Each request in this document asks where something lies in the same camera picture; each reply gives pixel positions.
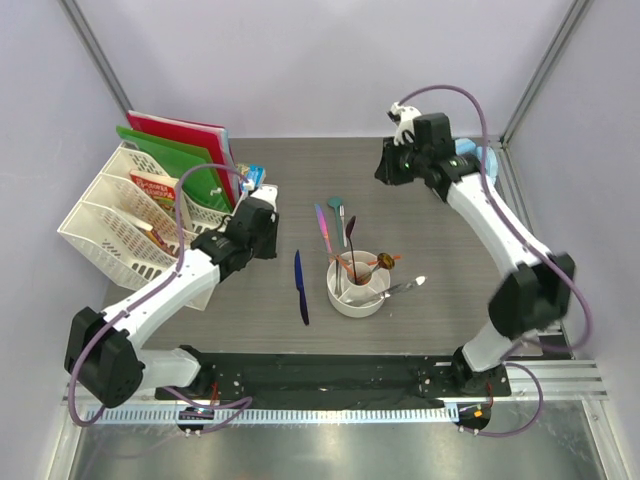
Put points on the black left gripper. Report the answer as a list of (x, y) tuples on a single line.
[(269, 250)]

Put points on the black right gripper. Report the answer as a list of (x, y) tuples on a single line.
[(386, 172)]

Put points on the orange chopstick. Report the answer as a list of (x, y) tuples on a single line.
[(344, 260)]

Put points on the purple metallic spoon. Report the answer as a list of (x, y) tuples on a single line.
[(348, 232)]

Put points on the gold spoon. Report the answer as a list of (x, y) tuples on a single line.
[(384, 261)]

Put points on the white round divided container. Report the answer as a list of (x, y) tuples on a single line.
[(350, 291)]

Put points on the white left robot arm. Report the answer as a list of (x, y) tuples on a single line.
[(105, 351)]

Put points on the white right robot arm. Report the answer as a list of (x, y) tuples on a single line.
[(533, 293)]

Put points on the light blue headphones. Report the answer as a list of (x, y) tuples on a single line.
[(468, 146)]

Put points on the blue card box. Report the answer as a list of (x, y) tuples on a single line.
[(254, 173)]

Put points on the blue metallic knife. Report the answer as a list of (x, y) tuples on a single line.
[(299, 281)]

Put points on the green folder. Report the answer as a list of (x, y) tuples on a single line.
[(204, 186)]

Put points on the teal spoon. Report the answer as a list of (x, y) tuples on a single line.
[(334, 202)]

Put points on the red folder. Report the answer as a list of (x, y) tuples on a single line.
[(212, 138)]

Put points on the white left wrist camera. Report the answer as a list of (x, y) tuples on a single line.
[(267, 193)]

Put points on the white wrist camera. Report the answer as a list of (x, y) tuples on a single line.
[(267, 193), (403, 117)]

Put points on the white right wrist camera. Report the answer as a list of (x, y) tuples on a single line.
[(403, 117)]

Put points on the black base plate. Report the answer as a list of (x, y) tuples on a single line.
[(340, 382)]

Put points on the white slotted cable duct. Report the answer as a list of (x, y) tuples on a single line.
[(178, 414)]

